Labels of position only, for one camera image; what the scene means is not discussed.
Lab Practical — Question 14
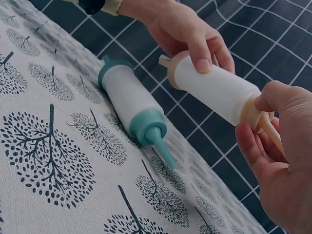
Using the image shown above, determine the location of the person's right hand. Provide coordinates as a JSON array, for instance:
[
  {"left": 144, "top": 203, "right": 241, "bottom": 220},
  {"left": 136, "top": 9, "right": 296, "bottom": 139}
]
[{"left": 234, "top": 79, "right": 312, "bottom": 234}]

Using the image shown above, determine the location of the person's left hand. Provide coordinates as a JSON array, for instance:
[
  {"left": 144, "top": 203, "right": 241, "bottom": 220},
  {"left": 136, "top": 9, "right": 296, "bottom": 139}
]
[{"left": 118, "top": 0, "right": 236, "bottom": 74}]

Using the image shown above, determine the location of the cream capped white squeeze bottle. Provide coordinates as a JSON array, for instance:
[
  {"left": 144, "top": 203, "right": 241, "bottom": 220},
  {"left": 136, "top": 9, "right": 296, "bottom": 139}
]
[{"left": 158, "top": 50, "right": 286, "bottom": 157}]

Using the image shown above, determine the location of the teal capped white squeeze bottle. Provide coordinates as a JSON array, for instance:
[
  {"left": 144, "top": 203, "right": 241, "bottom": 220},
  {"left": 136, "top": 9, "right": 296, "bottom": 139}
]
[{"left": 97, "top": 55, "right": 177, "bottom": 170}]

